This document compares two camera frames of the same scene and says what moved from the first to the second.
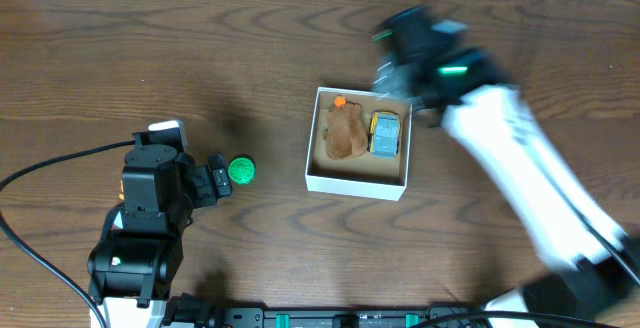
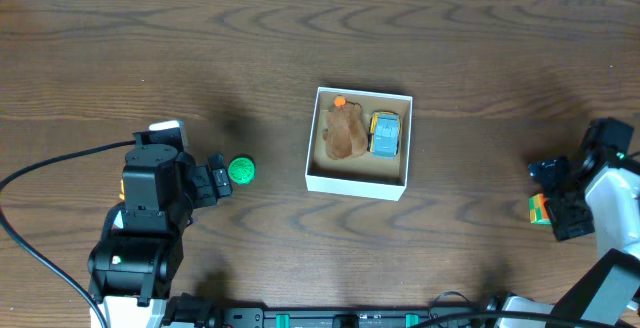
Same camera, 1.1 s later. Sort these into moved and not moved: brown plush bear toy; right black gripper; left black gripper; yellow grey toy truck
Moved: right black gripper
Not moved: left black gripper; yellow grey toy truck; brown plush bear toy
